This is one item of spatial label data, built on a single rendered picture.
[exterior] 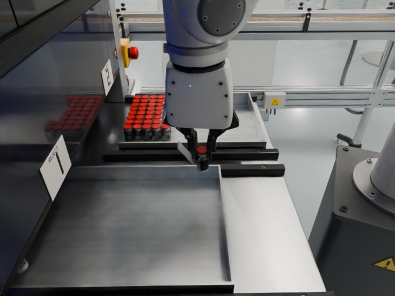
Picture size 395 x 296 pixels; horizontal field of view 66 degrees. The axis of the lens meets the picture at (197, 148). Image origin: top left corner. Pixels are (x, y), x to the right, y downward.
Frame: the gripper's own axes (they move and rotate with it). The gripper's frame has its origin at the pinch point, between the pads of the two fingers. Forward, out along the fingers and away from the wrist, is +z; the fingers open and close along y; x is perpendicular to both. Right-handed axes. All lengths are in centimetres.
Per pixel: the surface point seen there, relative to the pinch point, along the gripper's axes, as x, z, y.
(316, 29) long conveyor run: 124, 20, 42
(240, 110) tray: 35.7, 14.8, 6.1
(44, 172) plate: -13.7, -4.7, -19.9
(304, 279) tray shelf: -15.7, 12.6, 17.1
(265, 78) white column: 180, 75, 24
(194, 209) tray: -4.2, 12.3, -1.3
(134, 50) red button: 47, 2, -27
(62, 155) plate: -8.2, -2.9, -20.8
